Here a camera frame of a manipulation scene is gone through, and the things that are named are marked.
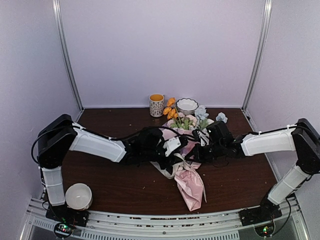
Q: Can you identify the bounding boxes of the pink purple wrapping paper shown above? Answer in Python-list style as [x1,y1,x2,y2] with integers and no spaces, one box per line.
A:
[159,122,205,213]

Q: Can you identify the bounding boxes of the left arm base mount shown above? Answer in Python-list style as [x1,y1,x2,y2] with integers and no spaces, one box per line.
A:
[45,206,89,239]

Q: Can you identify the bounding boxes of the patterned mug with orange inside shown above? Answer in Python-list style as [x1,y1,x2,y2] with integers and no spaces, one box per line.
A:
[149,93,165,118]

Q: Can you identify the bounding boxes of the left aluminium frame post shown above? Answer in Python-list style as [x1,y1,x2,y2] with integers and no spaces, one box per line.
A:
[52,0,84,112]

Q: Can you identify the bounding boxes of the white round cup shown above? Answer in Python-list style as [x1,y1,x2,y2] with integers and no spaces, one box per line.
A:
[65,183,93,211]

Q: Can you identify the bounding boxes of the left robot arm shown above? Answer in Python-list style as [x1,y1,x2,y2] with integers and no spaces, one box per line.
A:
[31,114,191,222]

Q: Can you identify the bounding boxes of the pink fake flower stem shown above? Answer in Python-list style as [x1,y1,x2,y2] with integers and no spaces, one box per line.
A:
[166,112,198,130]

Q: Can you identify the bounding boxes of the orange fake flower stem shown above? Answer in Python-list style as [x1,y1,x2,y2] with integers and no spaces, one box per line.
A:
[163,97,181,123]

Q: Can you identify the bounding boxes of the white scalloped bowl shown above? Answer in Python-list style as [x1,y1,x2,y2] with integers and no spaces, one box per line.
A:
[176,98,199,115]

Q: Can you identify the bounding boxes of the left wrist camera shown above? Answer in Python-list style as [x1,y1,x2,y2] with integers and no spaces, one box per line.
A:
[163,136,188,157]

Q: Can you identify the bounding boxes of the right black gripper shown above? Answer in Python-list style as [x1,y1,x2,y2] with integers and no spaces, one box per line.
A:
[185,141,225,164]

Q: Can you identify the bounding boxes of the beige ribbon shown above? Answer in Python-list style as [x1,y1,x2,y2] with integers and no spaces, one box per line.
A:
[149,153,208,204]

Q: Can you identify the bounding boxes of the aluminium frame post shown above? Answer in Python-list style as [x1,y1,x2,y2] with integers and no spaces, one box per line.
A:
[52,0,84,112]
[241,0,273,112]

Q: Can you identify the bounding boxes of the aluminium front rail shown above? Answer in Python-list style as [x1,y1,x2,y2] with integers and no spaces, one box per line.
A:
[19,194,308,240]

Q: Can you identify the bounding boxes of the light blue fake flower stem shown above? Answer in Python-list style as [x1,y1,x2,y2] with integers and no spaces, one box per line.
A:
[194,105,228,128]

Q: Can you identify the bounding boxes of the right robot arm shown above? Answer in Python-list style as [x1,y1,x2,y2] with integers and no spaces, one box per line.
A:
[188,118,320,221]

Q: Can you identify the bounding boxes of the right aluminium frame post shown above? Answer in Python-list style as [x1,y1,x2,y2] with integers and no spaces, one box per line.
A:
[241,0,273,112]

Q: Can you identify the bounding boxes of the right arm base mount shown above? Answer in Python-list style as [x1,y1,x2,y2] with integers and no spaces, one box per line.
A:
[239,207,282,238]

